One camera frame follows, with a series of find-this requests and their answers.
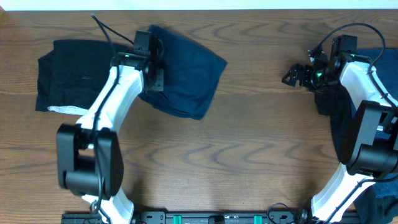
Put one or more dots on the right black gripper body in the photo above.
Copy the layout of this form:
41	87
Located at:
305	75

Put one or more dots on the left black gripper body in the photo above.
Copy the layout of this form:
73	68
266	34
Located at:
156	82

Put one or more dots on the navy blue shorts garment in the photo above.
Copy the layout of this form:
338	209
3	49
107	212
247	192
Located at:
191	76

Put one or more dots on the black shorts garment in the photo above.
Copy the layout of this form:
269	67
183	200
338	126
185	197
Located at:
72	75

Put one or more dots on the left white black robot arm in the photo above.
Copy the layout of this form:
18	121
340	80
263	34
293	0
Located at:
89	159

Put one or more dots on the navy blue clothes pile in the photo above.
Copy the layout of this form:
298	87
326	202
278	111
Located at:
357	124

